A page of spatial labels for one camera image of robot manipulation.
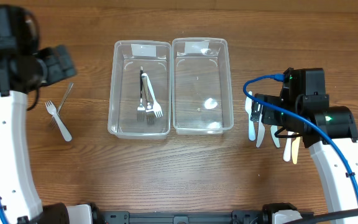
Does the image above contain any clear plastic container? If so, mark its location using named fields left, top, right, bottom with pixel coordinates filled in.
left=172, top=37, right=234, bottom=135
left=108, top=40, right=172, bottom=139

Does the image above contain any black handled metal fork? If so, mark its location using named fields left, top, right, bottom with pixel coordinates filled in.
left=137, top=66, right=146, bottom=122

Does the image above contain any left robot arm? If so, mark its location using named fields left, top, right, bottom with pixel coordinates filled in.
left=0, top=45, right=94, bottom=223

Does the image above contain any right clear plastic container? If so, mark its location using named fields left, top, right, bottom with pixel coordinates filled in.
left=172, top=37, right=234, bottom=135

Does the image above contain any mint green plastic knife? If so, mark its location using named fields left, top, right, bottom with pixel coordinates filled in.
left=270, top=125, right=280, bottom=148

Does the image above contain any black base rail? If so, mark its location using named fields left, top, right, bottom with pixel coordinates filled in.
left=90, top=202, right=315, bottom=224

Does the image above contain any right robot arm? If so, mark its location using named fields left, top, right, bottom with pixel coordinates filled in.
left=246, top=93, right=358, bottom=223

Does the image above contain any silver metal fork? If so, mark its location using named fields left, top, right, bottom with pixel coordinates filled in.
left=49, top=82, right=74, bottom=129
left=141, top=73, right=155, bottom=125

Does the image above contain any left clear plastic container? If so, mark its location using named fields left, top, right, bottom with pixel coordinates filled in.
left=108, top=40, right=172, bottom=139

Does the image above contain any white plastic knife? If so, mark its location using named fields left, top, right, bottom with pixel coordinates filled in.
left=283, top=131, right=293, bottom=162

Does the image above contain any grey plastic knife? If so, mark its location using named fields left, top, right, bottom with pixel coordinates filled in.
left=256, top=121, right=265, bottom=147

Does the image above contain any small white plastic fork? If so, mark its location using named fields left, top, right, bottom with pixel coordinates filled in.
left=147, top=77, right=163, bottom=118

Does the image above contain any light blue plastic knife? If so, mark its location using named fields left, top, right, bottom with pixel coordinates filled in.
left=244, top=96, right=256, bottom=141

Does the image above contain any yellow plastic knife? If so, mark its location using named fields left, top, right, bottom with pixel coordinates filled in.
left=291, top=137, right=301, bottom=164

